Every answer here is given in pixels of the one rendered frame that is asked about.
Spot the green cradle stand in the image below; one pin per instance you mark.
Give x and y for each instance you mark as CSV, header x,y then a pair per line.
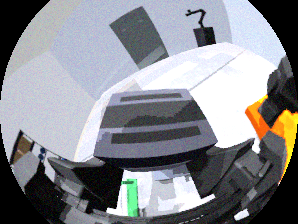
x,y
131,186

